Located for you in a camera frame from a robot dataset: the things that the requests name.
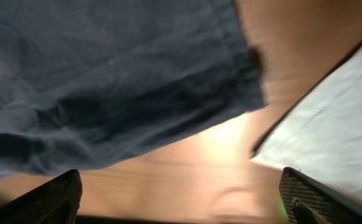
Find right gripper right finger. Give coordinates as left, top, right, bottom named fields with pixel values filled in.
left=279, top=167, right=362, bottom=224

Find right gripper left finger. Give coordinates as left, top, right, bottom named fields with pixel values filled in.
left=0, top=169, right=82, bottom=224

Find navy blue shorts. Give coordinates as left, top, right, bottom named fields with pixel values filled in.
left=0, top=0, right=265, bottom=179

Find light blue cloth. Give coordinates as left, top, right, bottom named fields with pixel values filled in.
left=253, top=46, right=362, bottom=197

